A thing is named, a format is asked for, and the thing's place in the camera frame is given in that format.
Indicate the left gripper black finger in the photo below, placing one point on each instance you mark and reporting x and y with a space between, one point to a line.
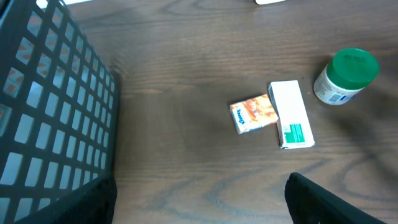
309 203

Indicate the white green medicine box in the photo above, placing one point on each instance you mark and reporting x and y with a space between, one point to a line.
293 124

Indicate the orange tissue pack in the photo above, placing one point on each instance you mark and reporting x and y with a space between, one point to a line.
254 113

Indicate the green lid white jar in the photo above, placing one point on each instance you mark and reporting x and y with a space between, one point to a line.
346 74

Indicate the white barcode scanner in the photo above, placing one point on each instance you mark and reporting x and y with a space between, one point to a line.
266 2

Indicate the grey plastic mesh basket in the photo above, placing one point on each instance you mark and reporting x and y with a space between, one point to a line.
59 111

